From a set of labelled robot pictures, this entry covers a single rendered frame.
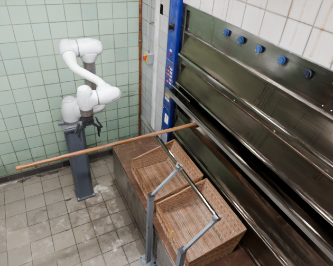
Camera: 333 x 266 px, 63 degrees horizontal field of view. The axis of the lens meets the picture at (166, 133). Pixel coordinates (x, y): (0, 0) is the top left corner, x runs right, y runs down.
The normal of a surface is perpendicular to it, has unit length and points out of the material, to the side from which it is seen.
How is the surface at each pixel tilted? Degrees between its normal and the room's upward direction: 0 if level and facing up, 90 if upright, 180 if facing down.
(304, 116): 70
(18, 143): 90
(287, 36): 90
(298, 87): 90
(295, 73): 90
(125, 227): 0
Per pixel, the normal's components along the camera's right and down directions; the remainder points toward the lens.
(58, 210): 0.07, -0.80
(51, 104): 0.45, 0.56
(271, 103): -0.81, -0.06
